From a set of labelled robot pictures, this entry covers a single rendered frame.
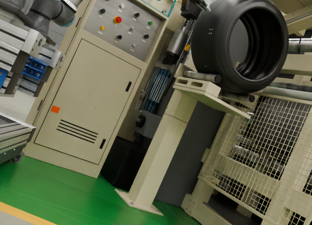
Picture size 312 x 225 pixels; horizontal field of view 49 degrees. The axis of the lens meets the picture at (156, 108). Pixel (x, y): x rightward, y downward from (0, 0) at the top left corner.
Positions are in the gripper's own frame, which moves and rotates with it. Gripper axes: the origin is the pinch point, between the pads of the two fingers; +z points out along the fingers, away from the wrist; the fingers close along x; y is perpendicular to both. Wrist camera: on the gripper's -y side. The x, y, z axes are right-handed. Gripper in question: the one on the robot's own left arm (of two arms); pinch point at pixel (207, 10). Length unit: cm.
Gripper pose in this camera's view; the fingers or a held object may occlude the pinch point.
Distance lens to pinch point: 200.9
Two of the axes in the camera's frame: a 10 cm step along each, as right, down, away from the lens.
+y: 5.0, -8.6, 0.9
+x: -4.4, -1.6, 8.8
